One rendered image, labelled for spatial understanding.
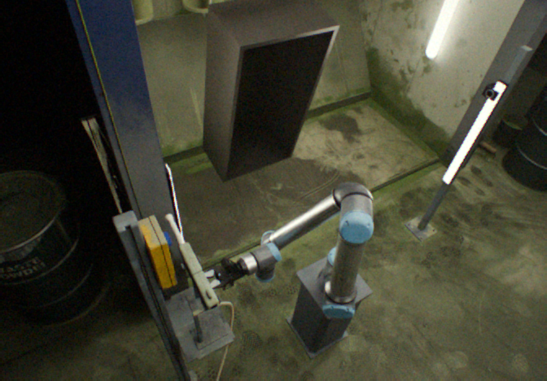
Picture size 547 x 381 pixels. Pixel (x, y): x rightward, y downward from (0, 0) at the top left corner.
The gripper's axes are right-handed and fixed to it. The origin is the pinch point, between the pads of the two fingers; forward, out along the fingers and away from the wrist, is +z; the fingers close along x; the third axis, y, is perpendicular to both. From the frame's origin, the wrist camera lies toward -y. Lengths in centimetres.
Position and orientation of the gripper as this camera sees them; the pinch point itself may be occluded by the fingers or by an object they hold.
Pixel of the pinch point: (199, 285)
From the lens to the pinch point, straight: 159.1
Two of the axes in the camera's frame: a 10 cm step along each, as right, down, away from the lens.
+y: -0.7, 6.8, 7.3
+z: -8.6, 3.4, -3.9
